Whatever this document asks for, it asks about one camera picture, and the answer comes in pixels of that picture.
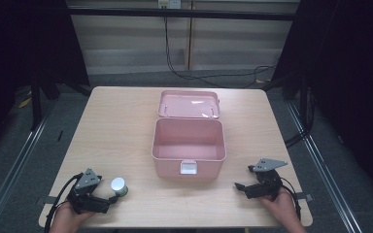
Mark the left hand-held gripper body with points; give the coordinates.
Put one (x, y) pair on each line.
(85, 197)

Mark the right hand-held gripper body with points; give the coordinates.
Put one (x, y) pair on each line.
(267, 183)

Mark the small white-lidded jar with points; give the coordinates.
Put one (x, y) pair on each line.
(119, 187)

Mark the person's left hand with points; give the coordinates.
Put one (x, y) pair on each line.
(68, 216)

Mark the person's right hand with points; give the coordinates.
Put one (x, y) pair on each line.
(281, 208)

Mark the grey tape strip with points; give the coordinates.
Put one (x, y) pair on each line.
(47, 200)
(305, 196)

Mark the small black floor piece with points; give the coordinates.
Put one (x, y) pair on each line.
(60, 136)

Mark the pink storage box with lid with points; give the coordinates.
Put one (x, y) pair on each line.
(188, 139)

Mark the black metal stand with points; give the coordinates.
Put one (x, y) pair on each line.
(303, 103)
(36, 103)

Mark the yellow floor tape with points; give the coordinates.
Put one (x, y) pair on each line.
(25, 103)

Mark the black curtain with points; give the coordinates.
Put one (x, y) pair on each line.
(19, 58)
(353, 81)

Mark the black horizontal metal bar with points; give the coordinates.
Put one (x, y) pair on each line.
(181, 13)

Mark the metal floor rail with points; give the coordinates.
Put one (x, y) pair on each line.
(323, 168)
(16, 161)

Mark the white wall power outlet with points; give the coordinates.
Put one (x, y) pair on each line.
(169, 4)

